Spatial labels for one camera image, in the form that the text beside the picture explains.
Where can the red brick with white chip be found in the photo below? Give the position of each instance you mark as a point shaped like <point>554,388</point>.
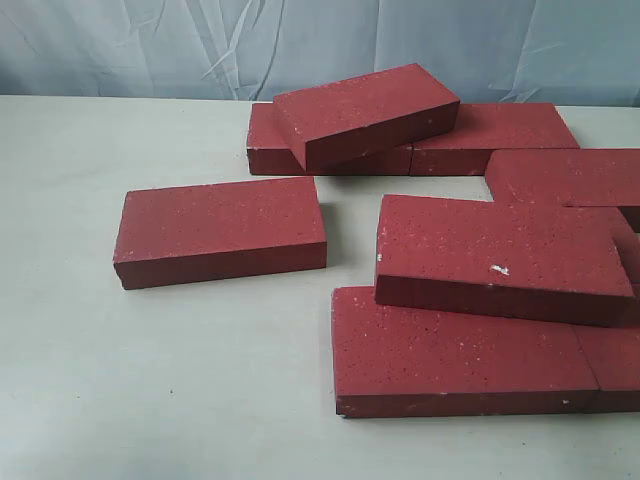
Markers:
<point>523,261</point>

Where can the white wrinkled backdrop curtain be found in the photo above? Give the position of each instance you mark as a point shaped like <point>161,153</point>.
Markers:
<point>564,52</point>

